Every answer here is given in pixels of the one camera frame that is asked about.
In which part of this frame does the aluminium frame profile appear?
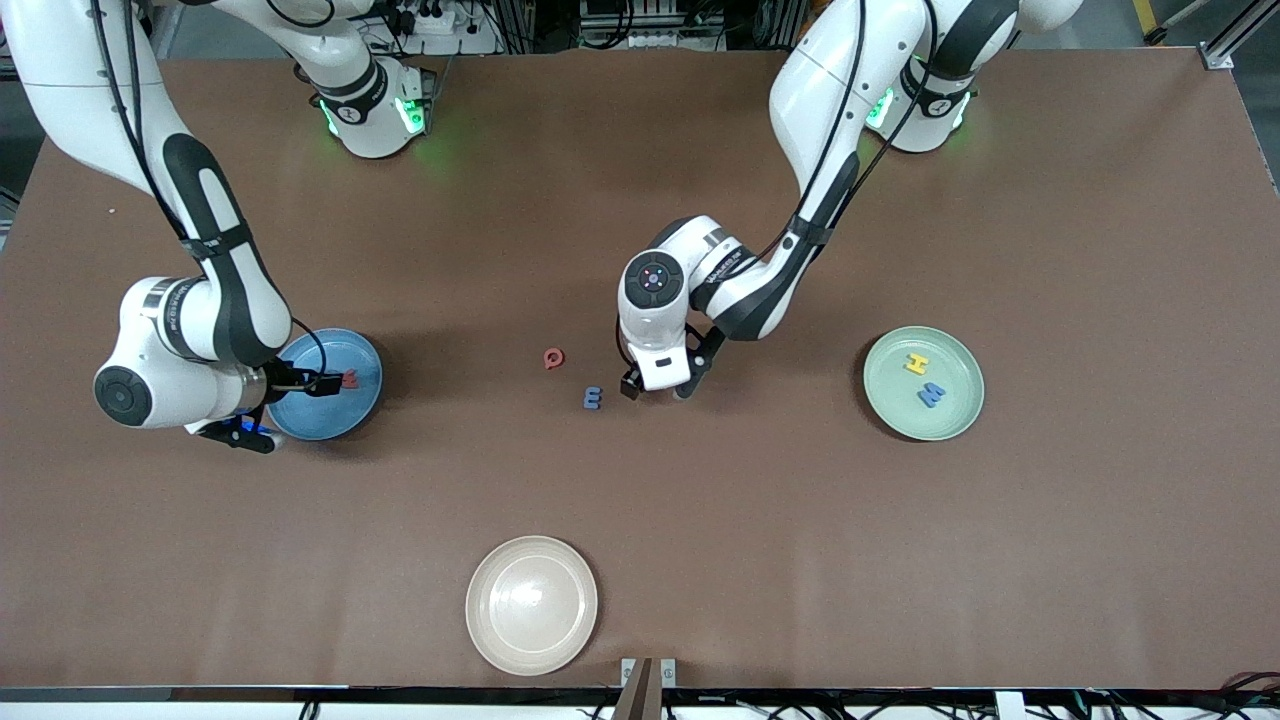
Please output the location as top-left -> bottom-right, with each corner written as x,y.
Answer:
1200,0 -> 1280,71

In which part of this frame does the blue plate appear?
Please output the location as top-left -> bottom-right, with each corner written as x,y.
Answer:
265,328 -> 384,442

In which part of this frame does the green plate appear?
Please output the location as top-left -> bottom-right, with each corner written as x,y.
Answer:
863,325 -> 986,442

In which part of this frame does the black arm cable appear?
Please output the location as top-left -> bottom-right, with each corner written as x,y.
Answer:
612,0 -> 936,373
88,0 -> 329,381

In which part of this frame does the brown table mat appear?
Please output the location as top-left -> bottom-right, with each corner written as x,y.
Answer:
0,45 -> 1280,691

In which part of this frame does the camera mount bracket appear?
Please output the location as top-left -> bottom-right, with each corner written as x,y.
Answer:
620,657 -> 678,720

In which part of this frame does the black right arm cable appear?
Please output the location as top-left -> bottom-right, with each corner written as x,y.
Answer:
88,0 -> 329,381

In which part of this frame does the white power strip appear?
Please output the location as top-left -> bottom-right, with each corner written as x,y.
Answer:
395,0 -> 463,37

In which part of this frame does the beige plate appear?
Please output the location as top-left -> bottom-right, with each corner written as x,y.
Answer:
465,535 -> 599,677

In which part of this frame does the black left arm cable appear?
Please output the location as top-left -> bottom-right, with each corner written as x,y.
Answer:
612,0 -> 936,373

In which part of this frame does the background electronics rack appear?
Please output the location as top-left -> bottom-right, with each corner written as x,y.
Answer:
578,0 -> 736,51

